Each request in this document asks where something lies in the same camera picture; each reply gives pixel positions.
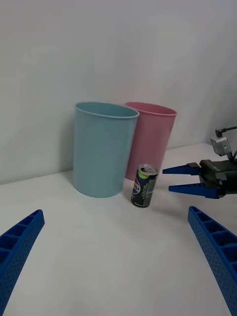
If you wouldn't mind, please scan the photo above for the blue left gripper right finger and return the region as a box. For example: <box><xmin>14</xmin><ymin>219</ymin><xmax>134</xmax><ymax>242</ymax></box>
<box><xmin>187</xmin><ymin>205</ymin><xmax>237</xmax><ymax>316</ymax></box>

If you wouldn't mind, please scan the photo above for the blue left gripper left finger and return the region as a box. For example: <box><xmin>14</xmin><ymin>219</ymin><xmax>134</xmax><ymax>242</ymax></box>
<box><xmin>0</xmin><ymin>209</ymin><xmax>45</xmax><ymax>316</ymax></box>

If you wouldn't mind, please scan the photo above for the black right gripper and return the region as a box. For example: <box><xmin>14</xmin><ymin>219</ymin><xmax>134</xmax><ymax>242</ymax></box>
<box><xmin>162</xmin><ymin>159</ymin><xmax>237</xmax><ymax>199</ymax></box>

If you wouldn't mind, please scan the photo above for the black drink can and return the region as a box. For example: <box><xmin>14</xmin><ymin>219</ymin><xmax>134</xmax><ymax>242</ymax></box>
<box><xmin>130</xmin><ymin>163</ymin><xmax>159</xmax><ymax>207</ymax></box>

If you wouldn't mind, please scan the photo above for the pink plastic bin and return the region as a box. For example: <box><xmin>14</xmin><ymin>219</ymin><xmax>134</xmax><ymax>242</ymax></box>
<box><xmin>124</xmin><ymin>101</ymin><xmax>178</xmax><ymax>182</ymax></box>

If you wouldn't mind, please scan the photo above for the pale blue plastic bin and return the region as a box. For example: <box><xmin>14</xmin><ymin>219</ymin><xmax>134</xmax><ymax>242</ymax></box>
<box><xmin>73</xmin><ymin>102</ymin><xmax>140</xmax><ymax>198</ymax></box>

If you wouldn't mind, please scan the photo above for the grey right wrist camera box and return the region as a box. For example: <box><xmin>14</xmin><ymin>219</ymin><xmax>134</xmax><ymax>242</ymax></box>
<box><xmin>210</xmin><ymin>136</ymin><xmax>232</xmax><ymax>157</ymax></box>

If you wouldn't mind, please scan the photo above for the black right camera cable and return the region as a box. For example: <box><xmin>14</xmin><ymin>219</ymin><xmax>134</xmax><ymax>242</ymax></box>
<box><xmin>215</xmin><ymin>125</ymin><xmax>237</xmax><ymax>163</ymax></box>

